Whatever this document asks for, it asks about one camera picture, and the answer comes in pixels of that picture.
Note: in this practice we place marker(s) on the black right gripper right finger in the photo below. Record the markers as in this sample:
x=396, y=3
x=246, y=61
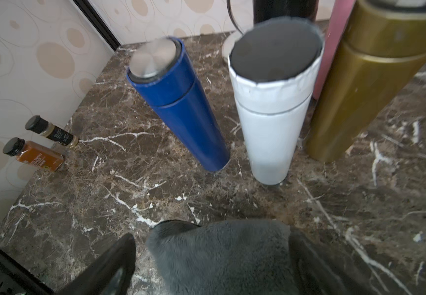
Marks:
x=315, y=273

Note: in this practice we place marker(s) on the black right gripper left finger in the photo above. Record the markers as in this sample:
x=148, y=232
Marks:
x=109, y=274

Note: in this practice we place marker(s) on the grey yellow cleaning cloth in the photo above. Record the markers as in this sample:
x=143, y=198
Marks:
x=235, y=257

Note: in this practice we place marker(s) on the white thermos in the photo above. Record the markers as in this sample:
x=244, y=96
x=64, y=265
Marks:
x=273, y=68

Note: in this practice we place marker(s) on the blue thermos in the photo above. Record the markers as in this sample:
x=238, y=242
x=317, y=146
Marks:
x=163, y=75

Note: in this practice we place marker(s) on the gold thermos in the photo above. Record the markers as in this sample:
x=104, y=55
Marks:
x=381, y=49

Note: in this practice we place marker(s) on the pink thermos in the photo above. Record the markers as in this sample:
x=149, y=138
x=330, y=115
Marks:
x=337, y=24

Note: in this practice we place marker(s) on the black thermos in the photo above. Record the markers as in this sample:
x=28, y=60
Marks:
x=264, y=10

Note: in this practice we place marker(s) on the orange spice jar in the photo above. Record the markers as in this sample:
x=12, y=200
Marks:
x=33, y=154

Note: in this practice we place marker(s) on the dark lid spice jar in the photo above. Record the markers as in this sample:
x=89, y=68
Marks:
x=52, y=132

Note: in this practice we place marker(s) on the silver metal cup stand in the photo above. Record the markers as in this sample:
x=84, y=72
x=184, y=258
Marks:
x=229, y=42

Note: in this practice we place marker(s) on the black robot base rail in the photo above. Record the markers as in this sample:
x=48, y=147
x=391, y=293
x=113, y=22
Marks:
x=16, y=280

